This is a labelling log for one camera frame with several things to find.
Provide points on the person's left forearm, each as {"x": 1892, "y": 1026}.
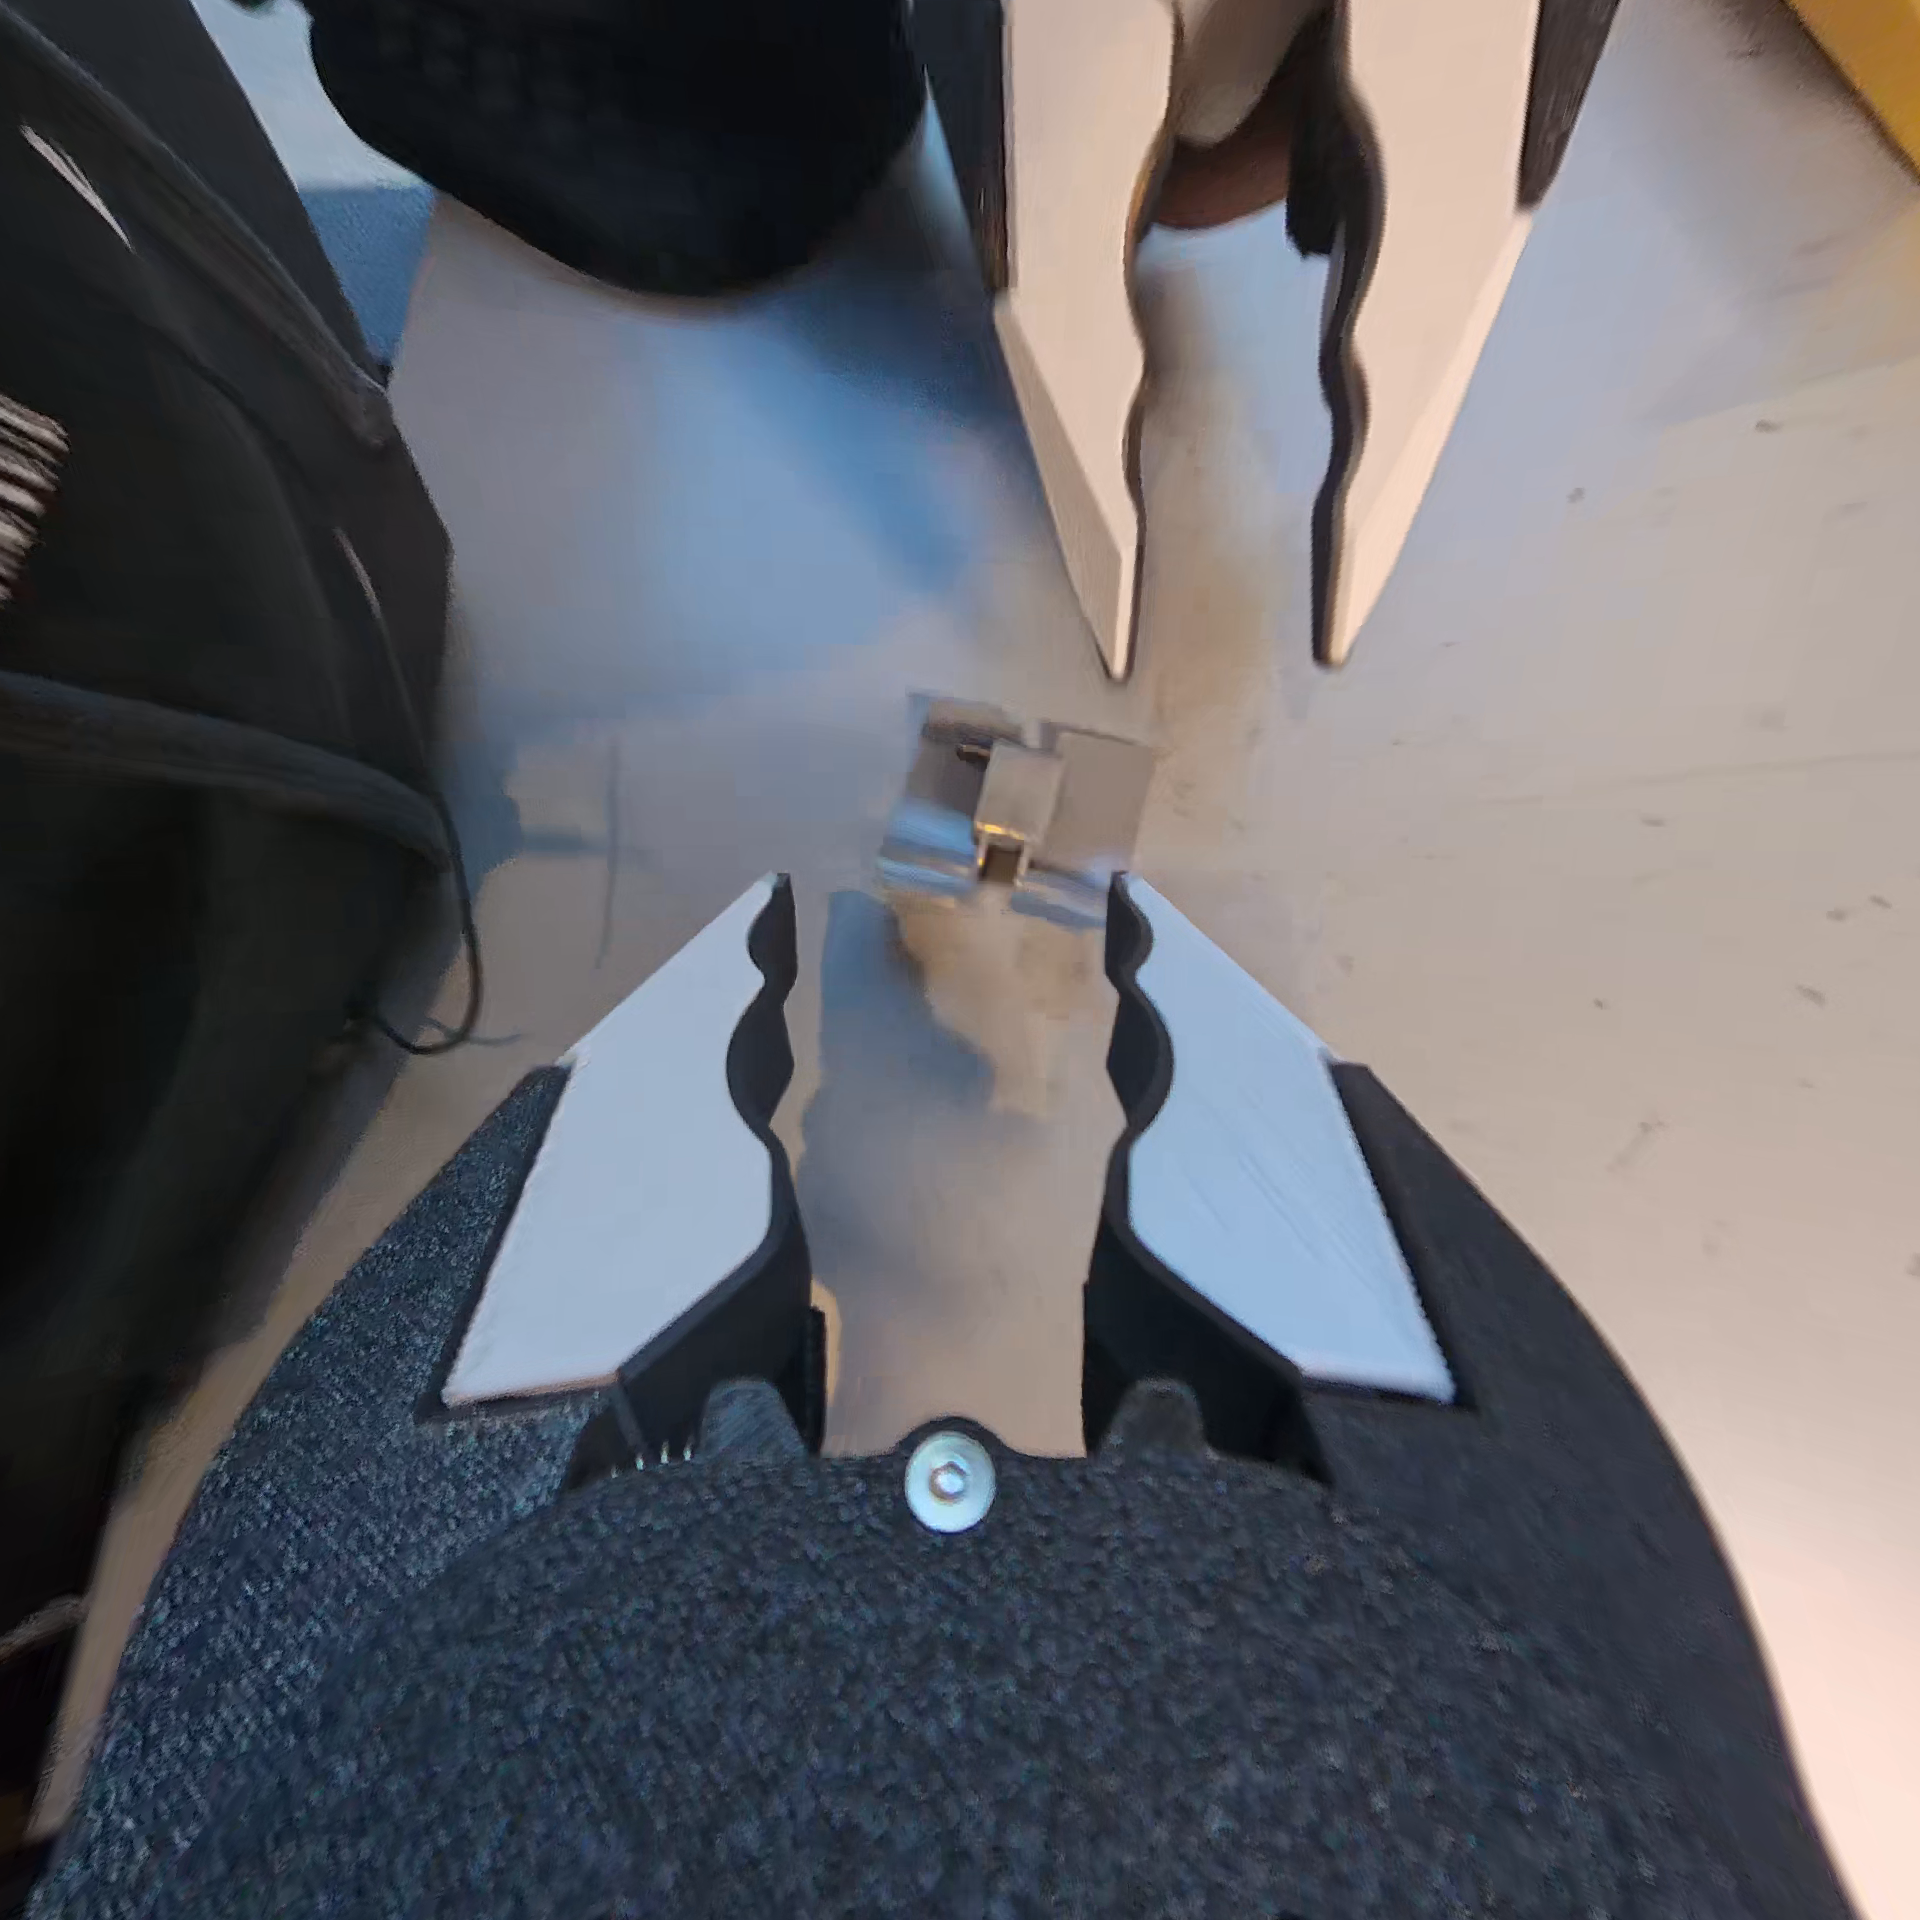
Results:
{"x": 629, "y": 136}

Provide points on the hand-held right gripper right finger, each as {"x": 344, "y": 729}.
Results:
{"x": 1276, "y": 1201}

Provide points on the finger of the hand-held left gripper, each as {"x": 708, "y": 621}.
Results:
{"x": 1440, "y": 224}
{"x": 1073, "y": 270}

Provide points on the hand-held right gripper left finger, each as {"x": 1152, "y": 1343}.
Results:
{"x": 629, "y": 1172}

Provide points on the yellow plastic bin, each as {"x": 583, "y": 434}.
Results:
{"x": 1874, "y": 31}

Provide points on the person's left hand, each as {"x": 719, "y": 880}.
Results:
{"x": 1224, "y": 188}

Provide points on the grey desk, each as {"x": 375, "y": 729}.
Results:
{"x": 1576, "y": 901}

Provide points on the silver toy scoop part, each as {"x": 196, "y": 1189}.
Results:
{"x": 1037, "y": 796}

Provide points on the person's black jacket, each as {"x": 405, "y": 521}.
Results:
{"x": 182, "y": 750}

